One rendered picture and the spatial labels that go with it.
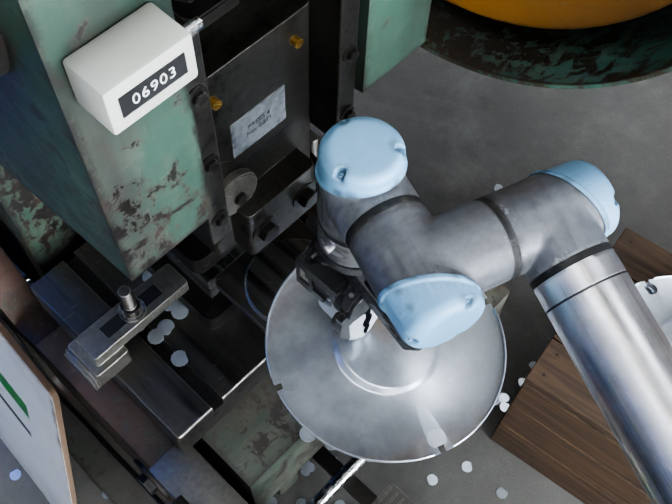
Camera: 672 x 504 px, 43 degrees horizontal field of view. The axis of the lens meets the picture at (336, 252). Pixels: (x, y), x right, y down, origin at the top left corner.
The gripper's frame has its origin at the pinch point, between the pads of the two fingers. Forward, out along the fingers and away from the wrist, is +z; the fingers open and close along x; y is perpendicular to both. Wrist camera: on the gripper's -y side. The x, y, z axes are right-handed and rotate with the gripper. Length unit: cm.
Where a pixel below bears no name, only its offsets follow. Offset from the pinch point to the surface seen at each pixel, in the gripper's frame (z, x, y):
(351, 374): 1.4, 4.3, -2.3
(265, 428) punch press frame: 15.7, 13.3, 3.9
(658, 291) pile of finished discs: 42, -57, -21
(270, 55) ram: -33.8, -2.3, 15.4
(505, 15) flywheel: -20.4, -33.1, 9.6
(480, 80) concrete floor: 81, -102, 48
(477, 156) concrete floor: 81, -82, 33
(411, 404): 2.4, 1.8, -9.6
